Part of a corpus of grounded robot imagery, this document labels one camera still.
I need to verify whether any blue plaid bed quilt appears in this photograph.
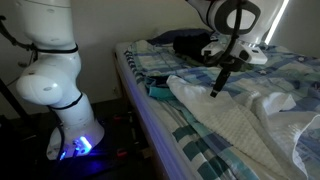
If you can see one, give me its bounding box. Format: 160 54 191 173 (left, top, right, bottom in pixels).
124 40 319 180

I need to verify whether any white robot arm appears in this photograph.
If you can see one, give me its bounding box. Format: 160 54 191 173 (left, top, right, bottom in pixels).
1 0 284 160

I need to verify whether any black garment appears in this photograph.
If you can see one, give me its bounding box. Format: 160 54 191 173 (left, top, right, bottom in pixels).
173 33 211 63

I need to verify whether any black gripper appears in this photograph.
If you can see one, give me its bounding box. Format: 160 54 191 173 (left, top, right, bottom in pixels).
210 51 250 97

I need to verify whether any teal cloth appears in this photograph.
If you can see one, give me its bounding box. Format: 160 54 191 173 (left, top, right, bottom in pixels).
145 76 175 100

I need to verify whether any dark blue pillow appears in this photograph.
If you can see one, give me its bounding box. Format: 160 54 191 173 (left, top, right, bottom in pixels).
147 28 212 45

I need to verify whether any wooden bed frame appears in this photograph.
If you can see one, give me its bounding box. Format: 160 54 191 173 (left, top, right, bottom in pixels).
111 49 174 180

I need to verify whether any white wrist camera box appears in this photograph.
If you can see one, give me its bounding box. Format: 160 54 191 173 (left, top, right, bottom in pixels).
201 40 268 64

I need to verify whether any white waffle towel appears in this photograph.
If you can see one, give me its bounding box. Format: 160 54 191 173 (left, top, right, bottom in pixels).
167 75 319 180

